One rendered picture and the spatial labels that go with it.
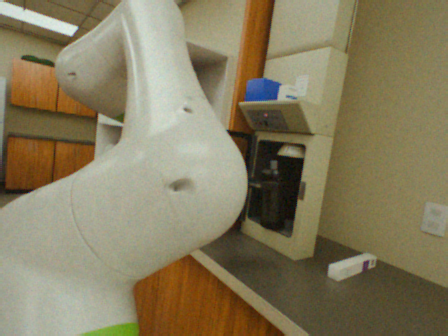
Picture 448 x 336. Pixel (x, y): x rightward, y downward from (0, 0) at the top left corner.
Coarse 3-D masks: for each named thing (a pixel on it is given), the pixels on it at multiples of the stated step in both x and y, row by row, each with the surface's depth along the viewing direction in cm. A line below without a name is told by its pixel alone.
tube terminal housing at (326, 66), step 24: (264, 72) 123; (288, 72) 112; (312, 72) 103; (336, 72) 101; (312, 96) 102; (336, 96) 104; (336, 120) 106; (312, 144) 101; (312, 168) 102; (312, 192) 105; (312, 216) 107; (264, 240) 117; (288, 240) 107; (312, 240) 109
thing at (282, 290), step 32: (224, 256) 99; (256, 256) 103; (320, 256) 113; (352, 256) 118; (256, 288) 81; (288, 288) 83; (320, 288) 86; (352, 288) 89; (384, 288) 93; (416, 288) 97; (288, 320) 68; (320, 320) 70; (352, 320) 72; (384, 320) 74; (416, 320) 77
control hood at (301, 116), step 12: (252, 108) 113; (264, 108) 107; (276, 108) 102; (288, 108) 98; (300, 108) 94; (312, 108) 97; (288, 120) 102; (300, 120) 98; (312, 120) 98; (300, 132) 104; (312, 132) 99
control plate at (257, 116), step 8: (248, 112) 116; (256, 112) 113; (264, 112) 109; (272, 112) 105; (280, 112) 102; (256, 120) 116; (264, 120) 113; (272, 120) 109; (280, 120) 105; (272, 128) 112; (280, 128) 109; (288, 128) 106
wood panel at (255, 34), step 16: (256, 0) 121; (272, 0) 126; (256, 16) 122; (272, 16) 128; (256, 32) 124; (240, 48) 123; (256, 48) 125; (240, 64) 122; (256, 64) 127; (240, 80) 123; (240, 96) 124; (240, 112) 126; (240, 128) 127; (240, 224) 136
